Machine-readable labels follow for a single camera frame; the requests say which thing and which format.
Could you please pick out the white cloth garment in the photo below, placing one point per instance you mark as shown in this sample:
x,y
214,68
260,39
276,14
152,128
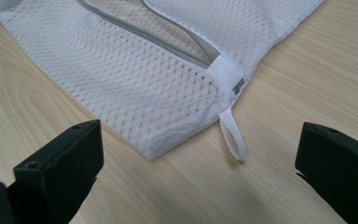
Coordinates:
x,y
121,77

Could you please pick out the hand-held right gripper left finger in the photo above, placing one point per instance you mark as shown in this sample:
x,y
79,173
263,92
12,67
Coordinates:
x,y
59,161

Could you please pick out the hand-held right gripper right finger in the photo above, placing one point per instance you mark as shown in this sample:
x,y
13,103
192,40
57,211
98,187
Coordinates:
x,y
338,165

